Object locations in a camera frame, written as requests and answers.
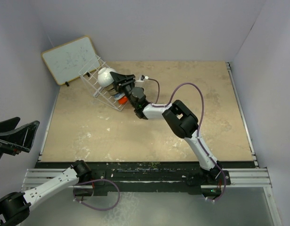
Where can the small whiteboard wooden frame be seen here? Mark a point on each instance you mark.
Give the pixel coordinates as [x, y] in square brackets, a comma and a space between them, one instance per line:
[70, 60]

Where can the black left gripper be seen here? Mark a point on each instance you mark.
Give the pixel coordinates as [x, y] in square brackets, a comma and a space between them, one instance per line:
[21, 138]

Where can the orange bowl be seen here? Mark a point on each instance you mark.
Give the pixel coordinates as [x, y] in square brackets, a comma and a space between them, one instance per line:
[123, 100]

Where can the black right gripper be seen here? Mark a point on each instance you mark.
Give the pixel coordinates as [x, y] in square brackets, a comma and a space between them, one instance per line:
[122, 80]

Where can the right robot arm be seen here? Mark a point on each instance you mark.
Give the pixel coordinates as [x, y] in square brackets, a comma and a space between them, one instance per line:
[181, 120]

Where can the blue white patterned bowl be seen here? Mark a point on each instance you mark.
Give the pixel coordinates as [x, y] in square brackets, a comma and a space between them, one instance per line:
[118, 96]

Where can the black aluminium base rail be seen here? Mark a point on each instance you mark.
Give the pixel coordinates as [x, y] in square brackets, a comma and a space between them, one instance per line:
[153, 177]

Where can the brown glazed bowl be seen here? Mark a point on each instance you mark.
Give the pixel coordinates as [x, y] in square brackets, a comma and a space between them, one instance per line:
[111, 90]

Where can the white wire dish rack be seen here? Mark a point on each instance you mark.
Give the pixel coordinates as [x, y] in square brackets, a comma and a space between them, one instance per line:
[89, 74]

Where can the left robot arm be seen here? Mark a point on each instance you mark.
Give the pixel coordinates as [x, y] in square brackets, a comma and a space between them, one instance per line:
[15, 207]

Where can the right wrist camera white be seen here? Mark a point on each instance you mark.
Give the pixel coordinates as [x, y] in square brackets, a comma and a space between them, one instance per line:
[141, 79]

